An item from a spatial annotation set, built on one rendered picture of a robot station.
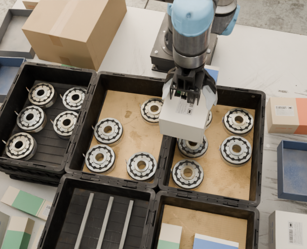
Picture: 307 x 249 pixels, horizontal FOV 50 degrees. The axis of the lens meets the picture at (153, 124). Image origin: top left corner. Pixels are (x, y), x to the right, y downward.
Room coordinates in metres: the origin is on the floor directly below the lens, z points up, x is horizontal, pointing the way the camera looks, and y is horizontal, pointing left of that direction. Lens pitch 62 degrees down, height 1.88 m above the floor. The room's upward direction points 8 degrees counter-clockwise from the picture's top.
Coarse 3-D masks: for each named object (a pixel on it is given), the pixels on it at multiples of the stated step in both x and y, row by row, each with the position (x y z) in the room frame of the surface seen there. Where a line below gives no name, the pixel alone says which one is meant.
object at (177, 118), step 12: (216, 72) 0.53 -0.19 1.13; (216, 84) 0.54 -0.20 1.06; (168, 96) 0.48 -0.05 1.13; (180, 96) 0.47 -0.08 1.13; (168, 108) 0.44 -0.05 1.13; (180, 108) 0.44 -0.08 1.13; (192, 108) 0.43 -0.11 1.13; (204, 108) 0.42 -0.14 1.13; (168, 120) 0.41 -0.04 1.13; (180, 120) 0.40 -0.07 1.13; (192, 120) 0.40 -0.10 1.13; (204, 120) 0.39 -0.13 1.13; (168, 132) 0.40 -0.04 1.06; (180, 132) 0.39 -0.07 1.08; (192, 132) 0.38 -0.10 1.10
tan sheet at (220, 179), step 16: (224, 112) 0.57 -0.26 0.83; (208, 128) 0.51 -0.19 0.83; (176, 144) 0.47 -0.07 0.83; (192, 144) 0.46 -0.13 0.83; (208, 144) 0.45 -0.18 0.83; (176, 160) 0.41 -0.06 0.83; (208, 160) 0.40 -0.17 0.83; (208, 176) 0.34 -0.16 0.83; (224, 176) 0.33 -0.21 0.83; (240, 176) 0.32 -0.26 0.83; (208, 192) 0.29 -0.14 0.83; (224, 192) 0.28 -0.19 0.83; (240, 192) 0.27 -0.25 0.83
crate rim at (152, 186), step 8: (104, 72) 0.75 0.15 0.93; (112, 72) 0.75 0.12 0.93; (96, 80) 0.72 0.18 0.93; (144, 80) 0.70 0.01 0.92; (152, 80) 0.69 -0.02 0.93; (160, 80) 0.69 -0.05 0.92; (88, 104) 0.62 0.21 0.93; (80, 128) 0.53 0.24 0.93; (72, 152) 0.45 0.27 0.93; (160, 152) 0.41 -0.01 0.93; (72, 160) 0.43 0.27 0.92; (160, 160) 0.38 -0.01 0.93; (160, 168) 0.35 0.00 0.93; (88, 176) 0.36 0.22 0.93; (96, 176) 0.36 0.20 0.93; (104, 176) 0.35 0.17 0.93; (112, 176) 0.35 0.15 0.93; (136, 184) 0.32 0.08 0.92; (144, 184) 0.31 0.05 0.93; (152, 184) 0.31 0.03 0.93
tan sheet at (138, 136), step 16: (112, 96) 0.71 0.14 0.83; (128, 96) 0.70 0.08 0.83; (144, 96) 0.69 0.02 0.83; (112, 112) 0.64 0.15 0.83; (128, 112) 0.63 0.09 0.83; (128, 128) 0.56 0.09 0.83; (144, 128) 0.55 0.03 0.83; (96, 144) 0.52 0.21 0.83; (128, 144) 0.50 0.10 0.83; (144, 144) 0.49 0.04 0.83; (160, 144) 0.48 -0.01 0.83; (128, 176) 0.38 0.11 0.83
